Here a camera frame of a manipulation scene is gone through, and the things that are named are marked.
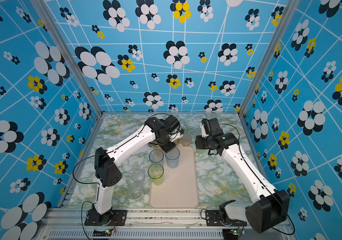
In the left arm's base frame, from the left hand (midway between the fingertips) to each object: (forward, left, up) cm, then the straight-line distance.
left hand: (170, 147), depth 82 cm
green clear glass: (-13, +8, -2) cm, 15 cm away
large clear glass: (-19, +20, -16) cm, 31 cm away
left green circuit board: (-38, +30, -16) cm, 51 cm away
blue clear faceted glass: (-4, +8, -4) cm, 10 cm away
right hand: (+1, -16, +5) cm, 17 cm away
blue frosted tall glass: (-7, -1, +1) cm, 7 cm away
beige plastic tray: (-18, -5, -14) cm, 23 cm away
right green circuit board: (-37, -31, -16) cm, 51 cm away
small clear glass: (-10, +19, -14) cm, 26 cm away
